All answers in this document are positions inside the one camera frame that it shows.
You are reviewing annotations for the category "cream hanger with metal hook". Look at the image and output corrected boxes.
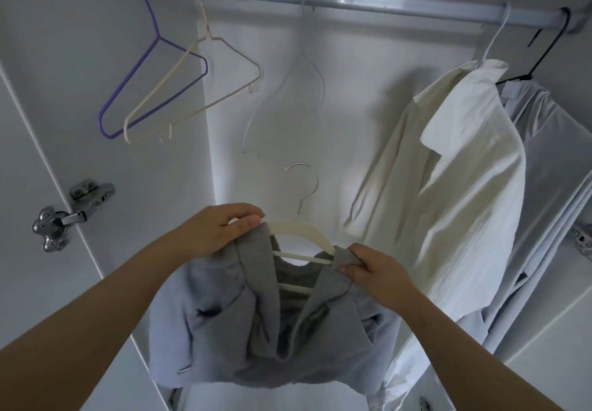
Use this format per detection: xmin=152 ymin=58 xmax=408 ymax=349
xmin=266 ymin=162 xmax=340 ymax=297

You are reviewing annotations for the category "cream white shirt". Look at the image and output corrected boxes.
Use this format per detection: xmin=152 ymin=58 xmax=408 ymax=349
xmin=343 ymin=58 xmax=529 ymax=408

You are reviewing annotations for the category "metal door hinge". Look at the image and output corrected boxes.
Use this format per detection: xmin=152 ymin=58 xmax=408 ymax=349
xmin=568 ymin=223 xmax=592 ymax=262
xmin=31 ymin=178 xmax=118 ymax=254

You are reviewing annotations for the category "purple wire hanger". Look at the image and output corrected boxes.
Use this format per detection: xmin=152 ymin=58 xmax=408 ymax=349
xmin=98 ymin=0 xmax=210 ymax=141

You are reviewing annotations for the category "beige wire hanger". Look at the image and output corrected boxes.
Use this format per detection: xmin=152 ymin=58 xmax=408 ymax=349
xmin=122 ymin=0 xmax=266 ymax=146

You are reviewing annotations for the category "person's right forearm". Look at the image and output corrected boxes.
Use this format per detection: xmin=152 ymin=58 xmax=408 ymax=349
xmin=391 ymin=293 xmax=558 ymax=411

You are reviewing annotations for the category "white hanger of cream shirt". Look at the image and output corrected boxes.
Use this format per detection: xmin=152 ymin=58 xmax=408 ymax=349
xmin=475 ymin=2 xmax=514 ymax=65

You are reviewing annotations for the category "black hanger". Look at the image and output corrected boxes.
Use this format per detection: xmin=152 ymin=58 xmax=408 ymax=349
xmin=494 ymin=7 xmax=573 ymax=87

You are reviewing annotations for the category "person's right hand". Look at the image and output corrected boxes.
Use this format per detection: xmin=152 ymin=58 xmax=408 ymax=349
xmin=337 ymin=243 xmax=423 ymax=317

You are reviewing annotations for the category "grey hooded garment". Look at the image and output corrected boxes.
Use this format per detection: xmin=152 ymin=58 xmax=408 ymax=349
xmin=147 ymin=222 xmax=405 ymax=391

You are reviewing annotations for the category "person's left forearm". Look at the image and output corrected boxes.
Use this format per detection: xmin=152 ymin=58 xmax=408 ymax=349
xmin=0 ymin=233 xmax=203 ymax=411

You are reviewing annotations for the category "white wardrobe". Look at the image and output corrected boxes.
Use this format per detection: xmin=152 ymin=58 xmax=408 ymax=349
xmin=0 ymin=0 xmax=592 ymax=411

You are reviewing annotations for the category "person's left hand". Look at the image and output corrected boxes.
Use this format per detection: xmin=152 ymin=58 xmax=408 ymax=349
xmin=174 ymin=202 xmax=268 ymax=262

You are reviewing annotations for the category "light grey shirt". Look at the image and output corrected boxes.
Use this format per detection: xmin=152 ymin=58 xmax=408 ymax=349
xmin=480 ymin=77 xmax=592 ymax=357

